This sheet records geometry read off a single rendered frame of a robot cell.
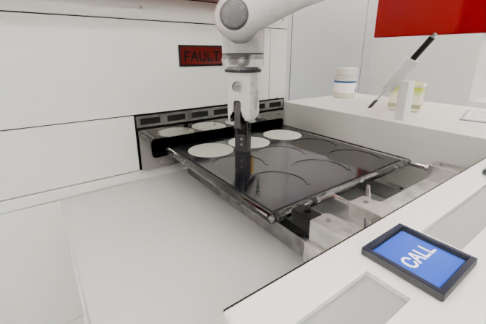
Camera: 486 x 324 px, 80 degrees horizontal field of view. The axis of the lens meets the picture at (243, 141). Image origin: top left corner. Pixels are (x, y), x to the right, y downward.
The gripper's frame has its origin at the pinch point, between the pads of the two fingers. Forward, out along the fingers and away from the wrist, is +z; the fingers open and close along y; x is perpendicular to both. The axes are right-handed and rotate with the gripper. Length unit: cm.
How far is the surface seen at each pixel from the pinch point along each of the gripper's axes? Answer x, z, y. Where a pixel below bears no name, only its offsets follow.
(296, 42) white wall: 4, -29, 245
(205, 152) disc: 7.6, 2.0, -3.5
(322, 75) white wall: -23, 5, 277
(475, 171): -35.3, -4.0, -18.5
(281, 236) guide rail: -10.9, 9.0, -19.7
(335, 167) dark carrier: -19.4, 2.1, -5.5
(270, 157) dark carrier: -6.6, 2.1, -2.8
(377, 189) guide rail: -28.6, 8.6, 0.7
